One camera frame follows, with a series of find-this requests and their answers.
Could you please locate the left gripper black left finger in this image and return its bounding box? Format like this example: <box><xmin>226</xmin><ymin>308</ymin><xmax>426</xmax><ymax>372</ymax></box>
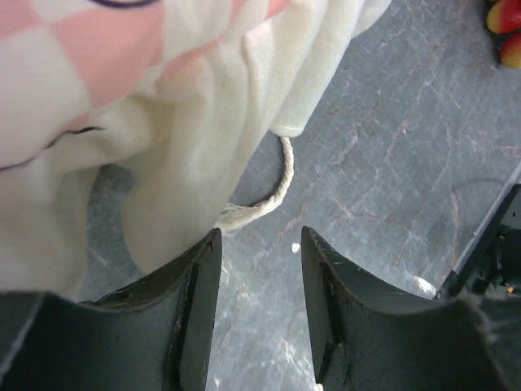
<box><xmin>1</xmin><ymin>229</ymin><xmax>222</xmax><ymax>390</ymax></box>

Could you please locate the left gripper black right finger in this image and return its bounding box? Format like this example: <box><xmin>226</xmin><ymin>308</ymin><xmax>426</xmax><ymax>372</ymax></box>
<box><xmin>301</xmin><ymin>227</ymin><xmax>520</xmax><ymax>390</ymax></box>

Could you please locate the pink checkered duck mattress cover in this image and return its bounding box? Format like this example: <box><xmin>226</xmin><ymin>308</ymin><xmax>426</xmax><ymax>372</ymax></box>
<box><xmin>1</xmin><ymin>1</ymin><xmax>388</xmax><ymax>297</ymax></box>

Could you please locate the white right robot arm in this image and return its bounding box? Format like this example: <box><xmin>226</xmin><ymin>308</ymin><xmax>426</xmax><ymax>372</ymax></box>
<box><xmin>436</xmin><ymin>168</ymin><xmax>520</xmax><ymax>300</ymax></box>

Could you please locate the red toy cherry bunch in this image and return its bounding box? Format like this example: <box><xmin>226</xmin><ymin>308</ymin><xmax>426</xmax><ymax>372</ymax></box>
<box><xmin>486</xmin><ymin>0</ymin><xmax>520</xmax><ymax>69</ymax></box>

